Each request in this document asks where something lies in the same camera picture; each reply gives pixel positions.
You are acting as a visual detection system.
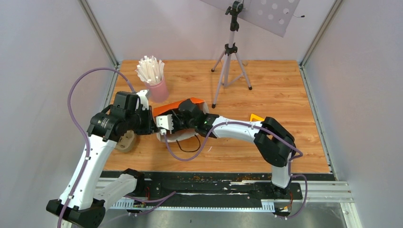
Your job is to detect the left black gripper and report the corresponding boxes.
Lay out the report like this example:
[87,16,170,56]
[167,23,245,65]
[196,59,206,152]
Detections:
[126,105,160,135]

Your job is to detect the orange paper bag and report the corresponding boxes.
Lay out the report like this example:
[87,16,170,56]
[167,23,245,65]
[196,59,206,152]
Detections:
[153,97,209,143]

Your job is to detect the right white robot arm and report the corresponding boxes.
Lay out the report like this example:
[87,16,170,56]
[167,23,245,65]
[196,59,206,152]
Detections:
[168,99,297,199]

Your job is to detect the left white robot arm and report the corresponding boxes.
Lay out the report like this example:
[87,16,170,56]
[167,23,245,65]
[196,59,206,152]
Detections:
[46,90,157,228]

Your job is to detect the grey pulp cup carrier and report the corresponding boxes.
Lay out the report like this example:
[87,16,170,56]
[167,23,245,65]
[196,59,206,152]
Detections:
[115,130,137,153]

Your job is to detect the pink translucent straw holder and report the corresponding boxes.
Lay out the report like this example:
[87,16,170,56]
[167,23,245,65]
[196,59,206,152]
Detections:
[144,77,169,103]

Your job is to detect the bundle of white straws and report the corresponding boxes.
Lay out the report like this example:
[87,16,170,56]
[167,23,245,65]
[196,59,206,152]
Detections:
[135,56,165,86]

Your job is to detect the grey perforated panel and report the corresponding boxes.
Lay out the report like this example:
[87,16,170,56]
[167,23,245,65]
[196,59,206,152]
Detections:
[203,0,300,37]

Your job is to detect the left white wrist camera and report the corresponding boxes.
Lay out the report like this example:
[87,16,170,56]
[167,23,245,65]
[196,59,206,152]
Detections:
[136,89,150,110]

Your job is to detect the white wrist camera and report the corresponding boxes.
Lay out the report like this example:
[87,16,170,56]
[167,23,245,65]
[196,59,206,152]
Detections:
[136,89,150,110]
[156,114,174,135]

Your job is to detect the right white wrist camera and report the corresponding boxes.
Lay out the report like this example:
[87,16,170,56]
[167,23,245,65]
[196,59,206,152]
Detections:
[156,114,174,135]

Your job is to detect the yellow triangular plastic bracket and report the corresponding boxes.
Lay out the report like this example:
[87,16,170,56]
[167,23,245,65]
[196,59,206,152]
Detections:
[249,114,265,122]

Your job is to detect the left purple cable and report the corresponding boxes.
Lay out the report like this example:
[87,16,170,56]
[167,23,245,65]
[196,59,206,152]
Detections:
[57,67,136,228]

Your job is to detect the purple cable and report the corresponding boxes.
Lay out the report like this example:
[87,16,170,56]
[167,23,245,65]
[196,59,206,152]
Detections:
[57,67,136,228]
[163,121,305,177]

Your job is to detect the silver camera tripod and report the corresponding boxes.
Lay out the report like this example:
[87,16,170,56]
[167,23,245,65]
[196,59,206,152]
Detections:
[211,0,252,109]

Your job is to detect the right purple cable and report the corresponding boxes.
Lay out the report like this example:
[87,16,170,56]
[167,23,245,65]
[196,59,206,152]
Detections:
[163,121,305,177]

